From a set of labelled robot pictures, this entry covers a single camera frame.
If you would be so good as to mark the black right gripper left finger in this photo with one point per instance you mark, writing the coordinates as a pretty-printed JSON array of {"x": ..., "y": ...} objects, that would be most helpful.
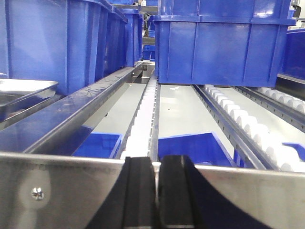
[{"x": 131, "y": 201}]

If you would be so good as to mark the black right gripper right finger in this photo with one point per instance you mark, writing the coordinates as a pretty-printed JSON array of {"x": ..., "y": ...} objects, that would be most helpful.
[{"x": 188, "y": 201}]

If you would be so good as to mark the silver metal tray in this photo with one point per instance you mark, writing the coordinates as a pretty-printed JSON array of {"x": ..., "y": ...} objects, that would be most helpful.
[{"x": 17, "y": 94}]

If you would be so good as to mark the small blue bin lower centre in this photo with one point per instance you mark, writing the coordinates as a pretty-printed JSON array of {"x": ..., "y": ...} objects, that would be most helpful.
[{"x": 202, "y": 149}]

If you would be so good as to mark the small blue bin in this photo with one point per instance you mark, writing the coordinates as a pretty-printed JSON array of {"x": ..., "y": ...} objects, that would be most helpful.
[
  {"x": 100, "y": 145},
  {"x": 202, "y": 149}
]

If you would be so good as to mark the white roller track centre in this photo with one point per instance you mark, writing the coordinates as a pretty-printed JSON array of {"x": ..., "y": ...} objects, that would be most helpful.
[{"x": 139, "y": 140}]

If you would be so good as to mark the white roller track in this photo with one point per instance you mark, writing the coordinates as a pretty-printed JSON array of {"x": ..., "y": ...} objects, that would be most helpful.
[
  {"x": 261, "y": 135},
  {"x": 139, "y": 140}
]

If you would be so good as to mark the small blue bin lower left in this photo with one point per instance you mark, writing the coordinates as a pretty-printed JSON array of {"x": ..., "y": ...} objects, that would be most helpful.
[{"x": 100, "y": 145}]

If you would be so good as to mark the white roller track right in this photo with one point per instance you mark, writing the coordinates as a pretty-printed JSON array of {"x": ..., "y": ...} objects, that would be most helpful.
[{"x": 261, "y": 135}]

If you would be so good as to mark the large blue bin right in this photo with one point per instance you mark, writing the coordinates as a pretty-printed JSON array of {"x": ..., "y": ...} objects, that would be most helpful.
[{"x": 220, "y": 42}]

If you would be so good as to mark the large blue bin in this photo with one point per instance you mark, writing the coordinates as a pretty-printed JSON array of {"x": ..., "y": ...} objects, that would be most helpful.
[
  {"x": 220, "y": 42},
  {"x": 72, "y": 42}
]

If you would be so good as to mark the large blue bin left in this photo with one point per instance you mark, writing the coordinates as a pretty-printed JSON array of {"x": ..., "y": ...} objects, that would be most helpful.
[{"x": 72, "y": 42}]

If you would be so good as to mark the silver rail screw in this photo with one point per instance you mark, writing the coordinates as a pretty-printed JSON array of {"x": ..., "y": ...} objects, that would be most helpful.
[{"x": 37, "y": 193}]

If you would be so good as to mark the steel shelf front rail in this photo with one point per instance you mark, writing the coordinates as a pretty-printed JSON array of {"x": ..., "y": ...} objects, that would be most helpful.
[{"x": 75, "y": 187}]

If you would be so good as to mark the steel lane divider rail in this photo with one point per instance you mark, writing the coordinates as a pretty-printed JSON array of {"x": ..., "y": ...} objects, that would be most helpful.
[{"x": 39, "y": 132}]

